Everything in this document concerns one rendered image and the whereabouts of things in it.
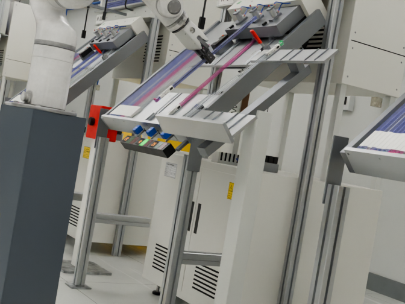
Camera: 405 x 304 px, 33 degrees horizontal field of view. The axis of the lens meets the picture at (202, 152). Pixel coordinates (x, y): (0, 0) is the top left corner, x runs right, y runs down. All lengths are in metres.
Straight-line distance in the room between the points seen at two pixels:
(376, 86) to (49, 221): 1.42
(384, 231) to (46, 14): 2.71
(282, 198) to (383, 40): 0.76
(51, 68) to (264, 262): 1.07
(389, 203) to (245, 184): 2.19
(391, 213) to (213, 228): 1.77
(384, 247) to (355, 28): 1.82
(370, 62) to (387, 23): 0.17
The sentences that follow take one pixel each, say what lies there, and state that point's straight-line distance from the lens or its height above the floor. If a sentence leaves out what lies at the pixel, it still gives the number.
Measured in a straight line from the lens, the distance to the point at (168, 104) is 2.61.
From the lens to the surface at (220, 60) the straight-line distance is 2.72.
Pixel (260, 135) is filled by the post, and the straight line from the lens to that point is 2.13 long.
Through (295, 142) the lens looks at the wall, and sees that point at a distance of 4.92.
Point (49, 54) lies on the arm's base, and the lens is 2.03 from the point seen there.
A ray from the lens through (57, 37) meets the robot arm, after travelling 2.03.
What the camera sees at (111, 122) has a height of 0.71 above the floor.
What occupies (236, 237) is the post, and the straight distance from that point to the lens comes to 2.13.
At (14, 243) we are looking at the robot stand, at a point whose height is 0.33.
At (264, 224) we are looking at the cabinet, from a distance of 2.52.
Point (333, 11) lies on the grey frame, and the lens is 2.62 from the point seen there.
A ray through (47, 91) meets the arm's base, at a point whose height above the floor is 0.75.
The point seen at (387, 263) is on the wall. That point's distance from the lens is 4.21.
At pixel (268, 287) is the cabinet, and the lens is 2.60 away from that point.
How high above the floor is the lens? 0.68
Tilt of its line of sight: 1 degrees down
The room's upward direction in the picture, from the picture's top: 10 degrees clockwise
